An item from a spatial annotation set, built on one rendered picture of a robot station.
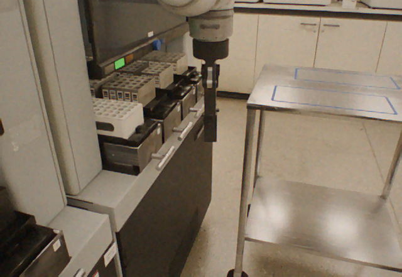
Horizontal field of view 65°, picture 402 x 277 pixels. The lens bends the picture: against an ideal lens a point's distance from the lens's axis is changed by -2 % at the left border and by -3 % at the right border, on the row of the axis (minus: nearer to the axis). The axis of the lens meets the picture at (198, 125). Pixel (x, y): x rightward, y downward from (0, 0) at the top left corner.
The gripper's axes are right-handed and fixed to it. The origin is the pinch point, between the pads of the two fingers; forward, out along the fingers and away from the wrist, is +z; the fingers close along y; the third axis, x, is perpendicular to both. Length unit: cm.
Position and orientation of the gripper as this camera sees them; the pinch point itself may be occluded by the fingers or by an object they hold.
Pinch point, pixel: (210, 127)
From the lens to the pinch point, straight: 74.4
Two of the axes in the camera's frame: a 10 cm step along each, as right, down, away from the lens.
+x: 10.0, 0.2, -0.7
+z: 0.1, 9.0, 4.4
